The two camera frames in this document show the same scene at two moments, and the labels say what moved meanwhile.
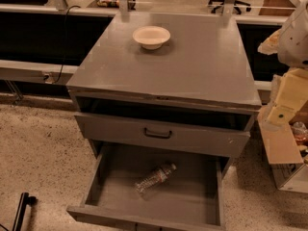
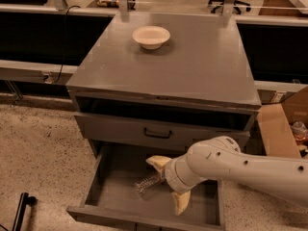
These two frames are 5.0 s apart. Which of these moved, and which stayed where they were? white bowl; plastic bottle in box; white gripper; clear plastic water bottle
Moved: white gripper
Stayed: white bowl; clear plastic water bottle; plastic bottle in box
